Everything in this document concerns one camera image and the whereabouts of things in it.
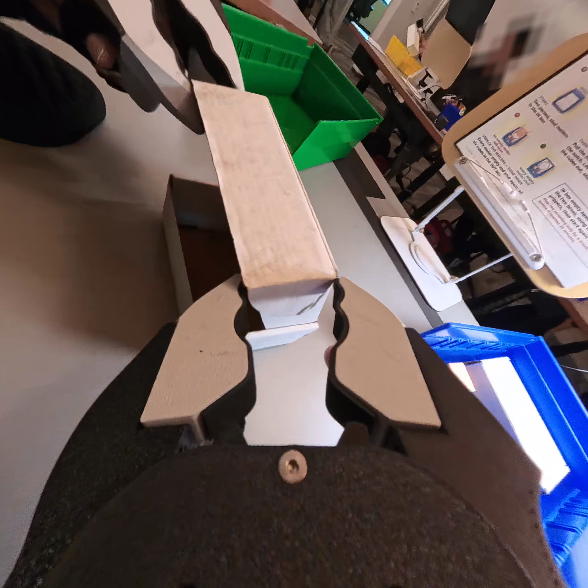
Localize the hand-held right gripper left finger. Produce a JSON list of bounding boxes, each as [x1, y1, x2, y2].
[[140, 274, 255, 444]]

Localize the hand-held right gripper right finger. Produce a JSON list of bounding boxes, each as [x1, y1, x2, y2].
[[325, 277, 443, 430]]

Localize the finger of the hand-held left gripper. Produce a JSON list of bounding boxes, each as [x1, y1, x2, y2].
[[170, 0, 245, 90], [106, 0, 205, 135]]

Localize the green plastic bin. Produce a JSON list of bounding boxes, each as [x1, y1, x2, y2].
[[222, 2, 383, 172]]

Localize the blue plastic bin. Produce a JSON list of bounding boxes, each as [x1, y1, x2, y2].
[[420, 323, 588, 588]]

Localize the grey desk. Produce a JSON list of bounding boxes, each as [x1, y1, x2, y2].
[[0, 18, 478, 566]]

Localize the person's left hand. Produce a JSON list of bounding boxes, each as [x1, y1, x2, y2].
[[85, 32, 125, 90]]

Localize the wooden table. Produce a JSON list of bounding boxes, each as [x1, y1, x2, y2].
[[225, 0, 322, 45], [349, 23, 460, 144]]

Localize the red stool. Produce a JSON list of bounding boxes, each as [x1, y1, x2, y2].
[[424, 220, 454, 254]]

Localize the yellow plastic bin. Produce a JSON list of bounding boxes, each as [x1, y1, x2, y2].
[[385, 36, 423, 77]]

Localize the printed instruction sheet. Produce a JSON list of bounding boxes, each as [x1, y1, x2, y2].
[[455, 55, 588, 288]]

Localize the wooden clipboard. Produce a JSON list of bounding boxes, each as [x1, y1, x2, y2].
[[442, 34, 588, 299]]

